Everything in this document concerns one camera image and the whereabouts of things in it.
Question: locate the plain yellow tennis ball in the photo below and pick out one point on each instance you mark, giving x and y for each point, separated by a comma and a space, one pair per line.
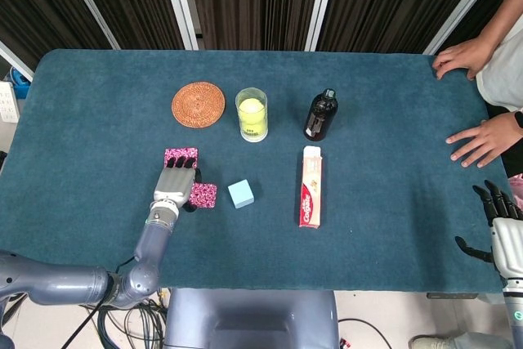
250, 108

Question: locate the black wrist watch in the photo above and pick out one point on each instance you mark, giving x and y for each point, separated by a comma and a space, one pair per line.
519, 122

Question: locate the robot left five-finger hand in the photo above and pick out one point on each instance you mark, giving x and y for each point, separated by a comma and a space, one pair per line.
175, 181

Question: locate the blue velvet table cloth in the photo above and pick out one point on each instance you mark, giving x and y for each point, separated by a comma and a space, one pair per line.
286, 242

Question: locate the white power strip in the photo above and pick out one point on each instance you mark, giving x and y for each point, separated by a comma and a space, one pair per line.
8, 101

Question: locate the robot right five-finger hand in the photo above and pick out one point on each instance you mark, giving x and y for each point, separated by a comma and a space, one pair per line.
506, 238

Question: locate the yellow tennis ball with print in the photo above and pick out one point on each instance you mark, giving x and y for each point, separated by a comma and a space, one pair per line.
251, 130

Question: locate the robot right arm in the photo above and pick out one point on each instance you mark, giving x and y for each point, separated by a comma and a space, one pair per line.
515, 312

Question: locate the person's left hand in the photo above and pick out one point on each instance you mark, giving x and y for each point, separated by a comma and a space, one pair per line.
482, 142

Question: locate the white window frame post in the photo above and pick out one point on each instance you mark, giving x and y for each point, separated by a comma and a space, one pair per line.
179, 1
468, 1
323, 1
88, 1

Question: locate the person's right forearm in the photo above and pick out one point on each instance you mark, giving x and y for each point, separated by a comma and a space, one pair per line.
506, 24

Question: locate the person's white shirt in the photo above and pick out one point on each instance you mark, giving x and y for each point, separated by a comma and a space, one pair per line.
504, 75

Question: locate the grey sneaker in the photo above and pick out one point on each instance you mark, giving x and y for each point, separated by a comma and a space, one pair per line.
433, 342

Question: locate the clear plastic ball tube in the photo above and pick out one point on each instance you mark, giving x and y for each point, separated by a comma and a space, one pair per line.
265, 120

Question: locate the grey robot torso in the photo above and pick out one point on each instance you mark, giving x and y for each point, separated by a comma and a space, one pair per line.
253, 316

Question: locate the round woven rattan coaster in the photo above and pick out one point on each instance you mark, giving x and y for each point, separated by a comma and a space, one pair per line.
198, 104

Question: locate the brown liquid plastic bottle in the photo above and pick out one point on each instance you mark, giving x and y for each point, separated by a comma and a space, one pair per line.
320, 114

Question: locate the black table control box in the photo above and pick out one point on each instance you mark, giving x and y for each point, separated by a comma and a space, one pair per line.
451, 295

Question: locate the person's right hand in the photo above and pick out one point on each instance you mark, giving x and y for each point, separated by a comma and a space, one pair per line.
461, 59

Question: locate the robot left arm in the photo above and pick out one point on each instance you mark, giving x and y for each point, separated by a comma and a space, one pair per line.
139, 259

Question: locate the red Colgate toothpaste box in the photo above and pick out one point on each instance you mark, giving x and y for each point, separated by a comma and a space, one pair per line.
311, 189

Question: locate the light blue foam cube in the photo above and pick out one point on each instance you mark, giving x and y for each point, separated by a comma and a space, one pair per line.
241, 193

